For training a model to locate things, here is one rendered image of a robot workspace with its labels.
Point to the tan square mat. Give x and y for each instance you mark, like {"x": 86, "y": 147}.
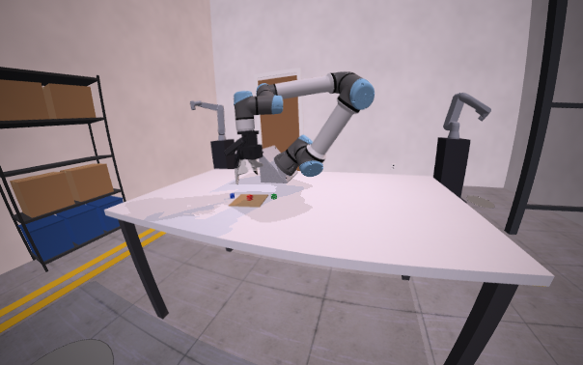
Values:
{"x": 241, "y": 200}

